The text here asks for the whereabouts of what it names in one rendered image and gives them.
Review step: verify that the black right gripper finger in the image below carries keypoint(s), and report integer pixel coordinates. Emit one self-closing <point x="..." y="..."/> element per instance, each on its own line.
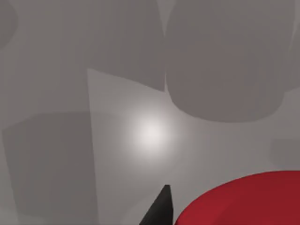
<point x="162" y="208"/>

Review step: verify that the red can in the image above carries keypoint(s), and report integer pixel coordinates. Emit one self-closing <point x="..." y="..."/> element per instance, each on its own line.
<point x="246" y="201"/>

